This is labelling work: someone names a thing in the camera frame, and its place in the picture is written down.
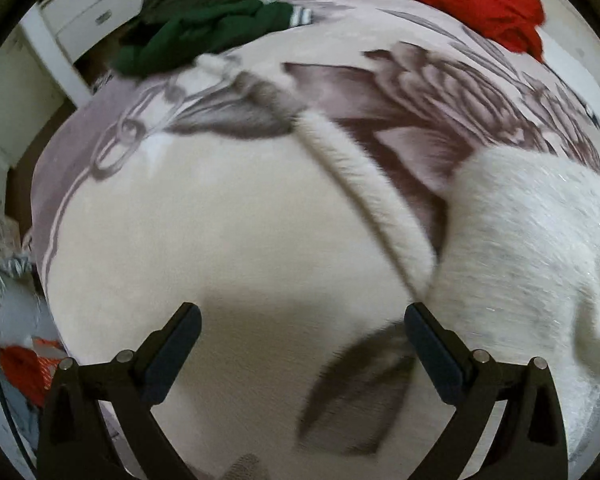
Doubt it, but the white drawer unit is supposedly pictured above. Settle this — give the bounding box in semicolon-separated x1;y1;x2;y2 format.
39;0;145;63

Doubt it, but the red cloth item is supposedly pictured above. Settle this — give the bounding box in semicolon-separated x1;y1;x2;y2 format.
0;342;66;407

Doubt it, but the floral bed blanket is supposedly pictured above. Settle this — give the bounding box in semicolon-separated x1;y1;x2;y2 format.
30;0;600;480

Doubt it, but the dark brown jacket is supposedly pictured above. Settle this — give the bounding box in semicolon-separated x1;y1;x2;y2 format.
130;0;261;28

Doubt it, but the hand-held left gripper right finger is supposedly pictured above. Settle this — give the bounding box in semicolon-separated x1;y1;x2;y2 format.
404;302;568;480

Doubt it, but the pile of floral clothes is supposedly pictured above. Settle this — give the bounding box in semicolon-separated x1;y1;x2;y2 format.
0;200;48;321

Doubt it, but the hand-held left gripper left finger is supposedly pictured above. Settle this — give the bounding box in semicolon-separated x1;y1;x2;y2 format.
36;302;203;480

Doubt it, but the white fuzzy jacket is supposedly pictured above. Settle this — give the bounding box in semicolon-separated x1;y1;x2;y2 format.
295;110;600;467

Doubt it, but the green garment with white stripes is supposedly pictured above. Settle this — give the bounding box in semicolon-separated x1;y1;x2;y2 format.
112;0;313;80

